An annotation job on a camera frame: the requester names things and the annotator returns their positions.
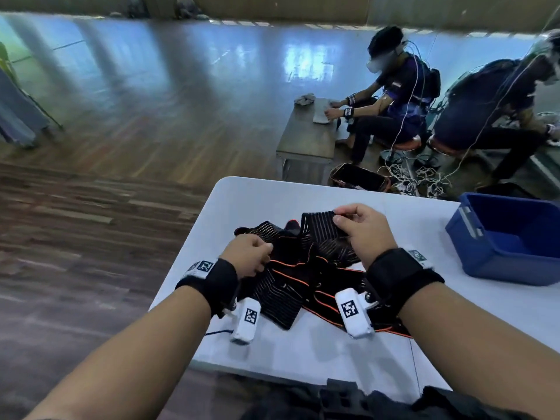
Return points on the person's left hand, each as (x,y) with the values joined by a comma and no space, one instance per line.
(245,255)

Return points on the person's right hand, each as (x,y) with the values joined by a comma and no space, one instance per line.
(372,234)

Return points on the person's left fingers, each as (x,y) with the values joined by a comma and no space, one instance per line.
(264,254)

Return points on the person's right thumb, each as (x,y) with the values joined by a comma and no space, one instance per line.
(342,223)

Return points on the black striped elastic sleeve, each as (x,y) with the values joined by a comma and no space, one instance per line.
(280,293)
(326,240)

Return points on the person's left forearm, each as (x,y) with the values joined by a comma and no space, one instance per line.
(131,367)

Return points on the person's right forearm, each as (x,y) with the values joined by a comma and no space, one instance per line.
(481,349)

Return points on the black basket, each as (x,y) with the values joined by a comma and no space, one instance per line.
(358,178)

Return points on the white left wrist marker tag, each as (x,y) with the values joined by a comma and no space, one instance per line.
(202,267)

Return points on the white wrist marker tag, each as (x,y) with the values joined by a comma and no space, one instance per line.
(418,256)
(202,267)

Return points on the black orange-trimmed elastic sleeve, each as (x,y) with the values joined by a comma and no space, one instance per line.
(323,301)

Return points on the white right wrist marker tag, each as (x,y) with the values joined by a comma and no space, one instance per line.
(418,256)

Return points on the grey low table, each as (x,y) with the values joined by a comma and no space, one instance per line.
(306,135)

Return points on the orange stool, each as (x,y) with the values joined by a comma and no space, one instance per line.
(409,145)

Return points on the white folded cloth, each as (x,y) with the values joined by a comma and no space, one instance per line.
(322,112)

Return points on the grey crumpled cloth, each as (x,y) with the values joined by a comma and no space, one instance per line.
(305,99)

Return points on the blue plastic bin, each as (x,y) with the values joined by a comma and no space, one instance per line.
(507,244)

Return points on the person's black clothing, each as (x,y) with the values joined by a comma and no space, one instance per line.
(376,404)

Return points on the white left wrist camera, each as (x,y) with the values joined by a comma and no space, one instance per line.
(247,319)

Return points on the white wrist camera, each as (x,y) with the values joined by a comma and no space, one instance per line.
(354,312)
(247,319)

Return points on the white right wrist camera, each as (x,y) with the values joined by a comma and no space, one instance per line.
(354,312)

